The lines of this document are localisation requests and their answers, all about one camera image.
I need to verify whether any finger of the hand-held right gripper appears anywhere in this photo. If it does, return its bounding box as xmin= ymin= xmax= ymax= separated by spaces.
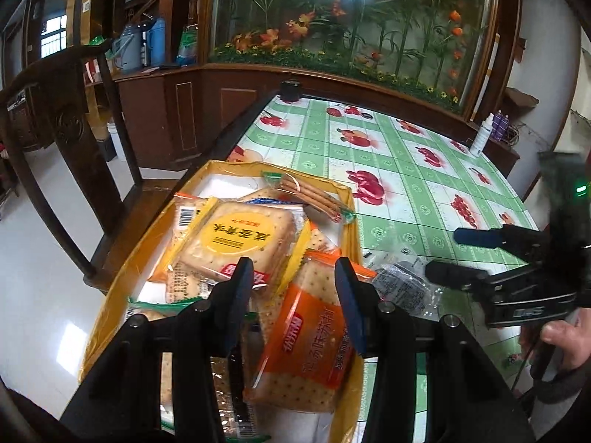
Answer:
xmin=453 ymin=225 xmax=551 ymax=260
xmin=425 ymin=261 xmax=509 ymax=294

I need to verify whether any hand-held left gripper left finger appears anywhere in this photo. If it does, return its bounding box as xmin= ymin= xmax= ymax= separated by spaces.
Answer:
xmin=60 ymin=258 xmax=254 ymax=443

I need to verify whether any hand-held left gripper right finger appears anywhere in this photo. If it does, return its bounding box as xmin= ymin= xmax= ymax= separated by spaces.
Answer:
xmin=335 ymin=258 xmax=536 ymax=443

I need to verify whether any yellow label cracker packet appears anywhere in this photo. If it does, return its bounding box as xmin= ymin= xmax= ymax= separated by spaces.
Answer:
xmin=152 ymin=195 xmax=308 ymax=287

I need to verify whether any green-edged square cracker packet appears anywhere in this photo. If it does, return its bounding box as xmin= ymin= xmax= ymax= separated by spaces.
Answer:
xmin=126 ymin=299 xmax=213 ymax=328

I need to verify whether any orange-edged clear cracker packet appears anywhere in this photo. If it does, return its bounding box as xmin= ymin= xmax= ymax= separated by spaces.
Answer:
xmin=159 ymin=332 xmax=262 ymax=441

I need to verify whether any green biscuit stick packet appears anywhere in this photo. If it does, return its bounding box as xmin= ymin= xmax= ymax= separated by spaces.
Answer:
xmin=262 ymin=171 xmax=357 ymax=225

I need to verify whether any person's right hand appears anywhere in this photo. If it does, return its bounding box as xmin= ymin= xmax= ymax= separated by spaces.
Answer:
xmin=539 ymin=318 xmax=591 ymax=372

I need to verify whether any clear packet with black label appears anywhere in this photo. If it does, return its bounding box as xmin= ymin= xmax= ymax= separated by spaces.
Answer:
xmin=367 ymin=249 xmax=445 ymax=319

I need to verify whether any white spray bottle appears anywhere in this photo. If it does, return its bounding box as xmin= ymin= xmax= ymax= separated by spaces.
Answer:
xmin=469 ymin=117 xmax=494 ymax=158

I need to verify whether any dark wooden sideboard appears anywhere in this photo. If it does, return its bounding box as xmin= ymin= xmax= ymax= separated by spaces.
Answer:
xmin=83 ymin=62 xmax=520 ymax=176

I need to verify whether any white bucket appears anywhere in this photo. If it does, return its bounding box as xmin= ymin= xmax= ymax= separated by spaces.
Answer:
xmin=107 ymin=122 xmax=127 ymax=161

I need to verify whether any glass display with artificial flowers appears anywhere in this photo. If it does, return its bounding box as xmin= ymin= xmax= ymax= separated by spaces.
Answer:
xmin=203 ymin=0 xmax=522 ymax=121

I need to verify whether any dark wooden chair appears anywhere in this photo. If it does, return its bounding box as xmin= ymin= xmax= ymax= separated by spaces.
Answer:
xmin=0 ymin=39 xmax=181 ymax=293

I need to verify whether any blue-green plastic bag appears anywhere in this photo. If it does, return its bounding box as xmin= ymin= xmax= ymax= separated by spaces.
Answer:
xmin=178 ymin=25 xmax=199 ymax=66

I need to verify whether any blue thermos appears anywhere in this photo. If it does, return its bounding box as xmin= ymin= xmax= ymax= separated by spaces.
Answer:
xmin=150 ymin=18 xmax=166 ymax=68

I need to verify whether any grey-blue kettle jug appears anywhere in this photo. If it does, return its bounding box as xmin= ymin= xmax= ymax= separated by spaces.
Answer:
xmin=113 ymin=25 xmax=141 ymax=72

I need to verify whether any black thermos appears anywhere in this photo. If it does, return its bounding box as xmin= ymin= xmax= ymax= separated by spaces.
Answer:
xmin=141 ymin=15 xmax=153 ymax=68

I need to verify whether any barred window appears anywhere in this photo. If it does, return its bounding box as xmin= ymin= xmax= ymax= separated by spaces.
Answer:
xmin=41 ymin=16 xmax=70 ymax=58

